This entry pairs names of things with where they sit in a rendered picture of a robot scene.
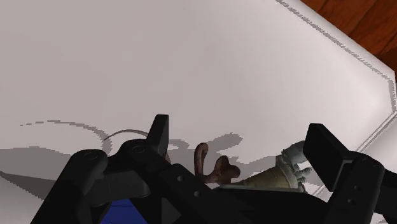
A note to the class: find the beige cone with grey figure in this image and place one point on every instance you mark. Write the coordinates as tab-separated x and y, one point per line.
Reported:
276	176

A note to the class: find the brown curly figure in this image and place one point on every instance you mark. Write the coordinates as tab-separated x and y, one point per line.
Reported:
221	172

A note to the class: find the white cushioned sofa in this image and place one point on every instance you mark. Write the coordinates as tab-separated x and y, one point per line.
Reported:
192	62

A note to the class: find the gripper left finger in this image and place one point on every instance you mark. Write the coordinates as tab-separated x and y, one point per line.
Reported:
93	173

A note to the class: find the blue object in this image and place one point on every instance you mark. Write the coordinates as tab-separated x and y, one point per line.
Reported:
122	214

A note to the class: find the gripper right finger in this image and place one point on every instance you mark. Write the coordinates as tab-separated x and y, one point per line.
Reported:
356	186

